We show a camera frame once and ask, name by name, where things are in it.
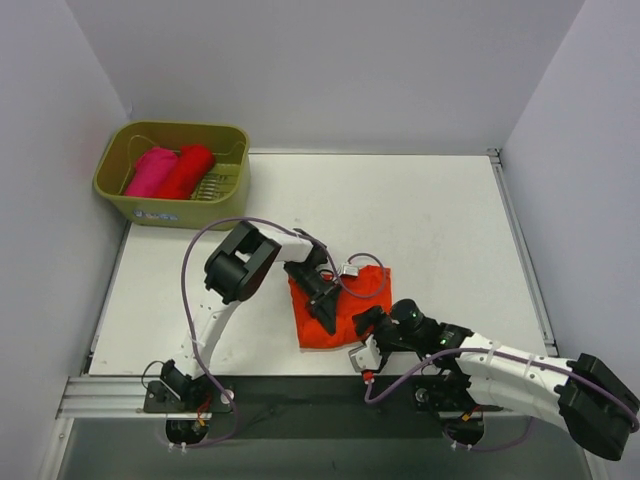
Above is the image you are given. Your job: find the aluminium front rail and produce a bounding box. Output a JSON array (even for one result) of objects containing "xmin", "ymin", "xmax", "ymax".
[{"xmin": 57, "ymin": 372, "xmax": 594, "ymax": 420}]

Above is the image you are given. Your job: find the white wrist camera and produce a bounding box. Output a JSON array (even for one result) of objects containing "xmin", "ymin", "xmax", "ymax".
[
  {"xmin": 348, "ymin": 335, "xmax": 383, "ymax": 373},
  {"xmin": 338, "ymin": 263, "xmax": 360, "ymax": 278}
]

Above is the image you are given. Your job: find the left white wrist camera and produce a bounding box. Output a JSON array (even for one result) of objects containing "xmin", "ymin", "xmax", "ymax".
[{"xmin": 338, "ymin": 263, "xmax": 360, "ymax": 278}]

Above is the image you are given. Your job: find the rolled red t shirt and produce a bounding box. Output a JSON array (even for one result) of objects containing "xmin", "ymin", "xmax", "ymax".
[{"xmin": 153, "ymin": 144, "xmax": 215, "ymax": 200}]

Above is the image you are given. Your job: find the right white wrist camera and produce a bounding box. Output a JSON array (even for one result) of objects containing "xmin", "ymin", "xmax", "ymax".
[{"xmin": 348, "ymin": 335, "xmax": 383, "ymax": 373}]

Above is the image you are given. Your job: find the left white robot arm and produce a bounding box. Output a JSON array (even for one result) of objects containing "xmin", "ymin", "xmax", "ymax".
[{"xmin": 160, "ymin": 217, "xmax": 343, "ymax": 411}]

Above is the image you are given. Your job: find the rolled pink t shirt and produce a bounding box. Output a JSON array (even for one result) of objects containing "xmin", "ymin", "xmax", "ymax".
[{"xmin": 124, "ymin": 147, "xmax": 178, "ymax": 198}]

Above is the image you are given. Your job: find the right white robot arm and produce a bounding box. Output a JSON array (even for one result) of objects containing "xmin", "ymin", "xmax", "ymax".
[{"xmin": 350, "ymin": 299, "xmax": 639, "ymax": 461}]

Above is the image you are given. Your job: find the orange t shirt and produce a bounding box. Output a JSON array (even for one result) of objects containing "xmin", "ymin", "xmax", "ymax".
[{"xmin": 288, "ymin": 265, "xmax": 392, "ymax": 350}]

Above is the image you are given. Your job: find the olive green plastic basket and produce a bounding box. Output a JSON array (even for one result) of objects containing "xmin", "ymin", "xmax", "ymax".
[{"xmin": 93, "ymin": 121, "xmax": 251, "ymax": 229}]

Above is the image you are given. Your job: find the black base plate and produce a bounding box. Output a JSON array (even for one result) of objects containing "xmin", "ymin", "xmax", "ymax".
[{"xmin": 142, "ymin": 375, "xmax": 481, "ymax": 442}]

